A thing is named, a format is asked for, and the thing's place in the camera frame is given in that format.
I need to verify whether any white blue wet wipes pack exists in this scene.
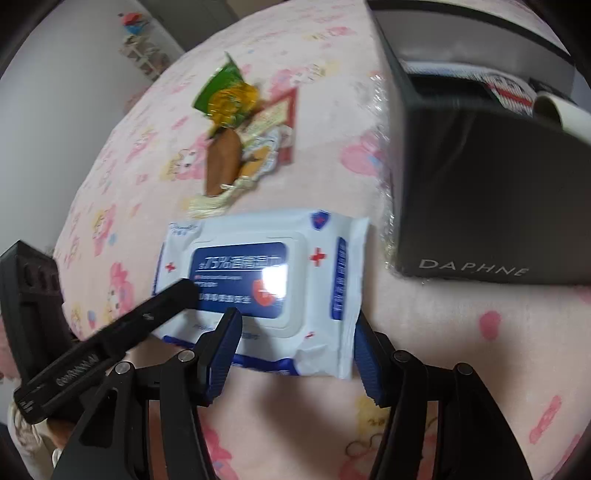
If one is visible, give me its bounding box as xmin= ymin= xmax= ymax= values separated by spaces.
xmin=153 ymin=209 xmax=370 ymax=380

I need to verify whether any pink cartoon blanket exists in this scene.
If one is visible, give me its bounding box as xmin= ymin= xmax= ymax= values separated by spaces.
xmin=55 ymin=1 xmax=590 ymax=479

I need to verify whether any black Daphne shoe box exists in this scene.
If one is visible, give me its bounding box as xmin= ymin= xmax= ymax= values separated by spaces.
xmin=369 ymin=1 xmax=590 ymax=285

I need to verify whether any red cartoon snack packet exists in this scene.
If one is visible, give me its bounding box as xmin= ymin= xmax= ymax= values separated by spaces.
xmin=236 ymin=88 xmax=297 ymax=181

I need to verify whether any green yellow snack bag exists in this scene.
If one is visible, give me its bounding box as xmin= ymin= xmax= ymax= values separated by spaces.
xmin=192 ymin=53 xmax=260 ymax=135

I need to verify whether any white shelf rack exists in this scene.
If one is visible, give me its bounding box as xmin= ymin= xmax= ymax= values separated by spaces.
xmin=119 ymin=32 xmax=184 ymax=82

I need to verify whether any white cylindrical roll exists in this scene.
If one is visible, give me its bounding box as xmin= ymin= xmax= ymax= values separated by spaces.
xmin=533 ymin=92 xmax=591 ymax=144

